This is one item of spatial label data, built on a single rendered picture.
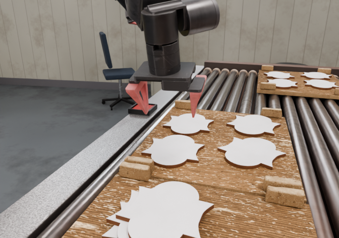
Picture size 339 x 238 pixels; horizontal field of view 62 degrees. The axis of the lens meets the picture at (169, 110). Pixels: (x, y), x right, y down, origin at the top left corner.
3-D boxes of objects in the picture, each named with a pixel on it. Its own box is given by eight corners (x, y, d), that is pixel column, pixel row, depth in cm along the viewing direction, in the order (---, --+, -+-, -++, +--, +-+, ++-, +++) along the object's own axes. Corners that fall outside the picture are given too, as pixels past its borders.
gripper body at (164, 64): (145, 69, 56) (139, 33, 52) (196, 71, 53) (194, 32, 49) (133, 85, 51) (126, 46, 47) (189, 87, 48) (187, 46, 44)
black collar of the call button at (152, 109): (127, 113, 94) (127, 108, 93) (137, 106, 101) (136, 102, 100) (149, 116, 92) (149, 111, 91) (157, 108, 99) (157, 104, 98)
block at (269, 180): (263, 192, 50) (264, 179, 49) (262, 186, 52) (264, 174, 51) (299, 198, 48) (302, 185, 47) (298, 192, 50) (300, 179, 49)
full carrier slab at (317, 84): (256, 93, 115) (257, 82, 113) (258, 72, 152) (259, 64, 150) (354, 101, 105) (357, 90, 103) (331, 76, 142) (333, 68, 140)
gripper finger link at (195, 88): (173, 105, 59) (169, 63, 54) (207, 107, 58) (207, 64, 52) (165, 124, 54) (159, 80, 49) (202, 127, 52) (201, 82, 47)
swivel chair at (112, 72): (143, 99, 414) (140, 31, 382) (137, 111, 365) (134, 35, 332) (105, 98, 417) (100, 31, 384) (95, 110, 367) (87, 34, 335)
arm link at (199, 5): (130, 15, 54) (129, -28, 47) (183, 4, 58) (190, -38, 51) (155, 58, 49) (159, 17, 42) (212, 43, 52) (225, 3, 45)
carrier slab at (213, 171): (118, 176, 58) (118, 169, 57) (172, 111, 95) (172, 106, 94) (305, 207, 49) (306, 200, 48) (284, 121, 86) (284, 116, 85)
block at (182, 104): (174, 108, 92) (174, 100, 91) (176, 107, 94) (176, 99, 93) (192, 110, 91) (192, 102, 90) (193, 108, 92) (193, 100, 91)
